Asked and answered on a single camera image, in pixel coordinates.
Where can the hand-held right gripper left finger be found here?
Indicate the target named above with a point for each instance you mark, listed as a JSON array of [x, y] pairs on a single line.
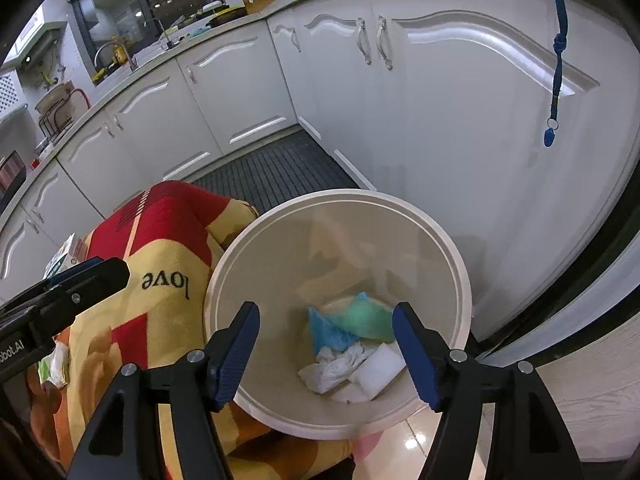
[[235, 360]]

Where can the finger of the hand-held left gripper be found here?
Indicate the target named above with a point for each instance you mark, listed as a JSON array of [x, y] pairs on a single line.
[[100, 277], [70, 271]]

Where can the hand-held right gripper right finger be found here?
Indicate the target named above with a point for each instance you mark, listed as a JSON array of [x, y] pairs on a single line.
[[417, 360]]

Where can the white green milk carton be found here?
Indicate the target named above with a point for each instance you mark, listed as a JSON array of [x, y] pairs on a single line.
[[75, 247]]

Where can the round white trash bin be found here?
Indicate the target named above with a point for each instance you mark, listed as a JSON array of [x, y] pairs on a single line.
[[350, 240]]

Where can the white foam block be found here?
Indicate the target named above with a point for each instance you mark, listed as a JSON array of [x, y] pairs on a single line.
[[380, 367]]

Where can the white crumpled wrapper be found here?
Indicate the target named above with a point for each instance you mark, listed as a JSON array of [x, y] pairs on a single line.
[[57, 365]]

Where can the green sponge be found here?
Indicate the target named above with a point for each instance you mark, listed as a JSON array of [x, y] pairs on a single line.
[[370, 317]]

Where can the red yellow printed blanket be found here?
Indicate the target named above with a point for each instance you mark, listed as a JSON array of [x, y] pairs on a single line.
[[165, 230]]

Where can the white crumpled tissue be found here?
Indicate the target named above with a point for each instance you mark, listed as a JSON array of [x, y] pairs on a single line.
[[330, 370]]

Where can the blue crumpled wrapper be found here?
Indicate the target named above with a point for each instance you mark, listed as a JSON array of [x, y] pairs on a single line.
[[327, 332]]

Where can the copper coloured pot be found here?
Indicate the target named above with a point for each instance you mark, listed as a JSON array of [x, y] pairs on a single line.
[[10, 175]]

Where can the beige pot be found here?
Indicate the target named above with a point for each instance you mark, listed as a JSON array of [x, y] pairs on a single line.
[[60, 102]]

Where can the dark ribbed floor mat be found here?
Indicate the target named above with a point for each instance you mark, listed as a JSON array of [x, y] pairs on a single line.
[[280, 170]]

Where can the metal kitchen faucet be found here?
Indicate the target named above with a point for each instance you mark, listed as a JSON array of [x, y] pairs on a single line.
[[131, 60]]

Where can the yellow container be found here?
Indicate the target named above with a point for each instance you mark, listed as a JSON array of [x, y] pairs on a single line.
[[120, 53]]

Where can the row of white cabinet doors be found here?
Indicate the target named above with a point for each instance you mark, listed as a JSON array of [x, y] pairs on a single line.
[[450, 135]]

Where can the white range hood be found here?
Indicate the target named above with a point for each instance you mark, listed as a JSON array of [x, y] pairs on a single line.
[[35, 35]]

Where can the kitchen window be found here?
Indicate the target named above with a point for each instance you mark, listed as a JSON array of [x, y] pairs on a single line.
[[140, 5]]

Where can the black yellow pan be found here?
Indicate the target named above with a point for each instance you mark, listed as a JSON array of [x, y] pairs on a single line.
[[225, 16]]

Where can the white lattice wall cabinet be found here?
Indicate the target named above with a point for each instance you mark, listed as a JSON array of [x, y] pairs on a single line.
[[10, 92]]

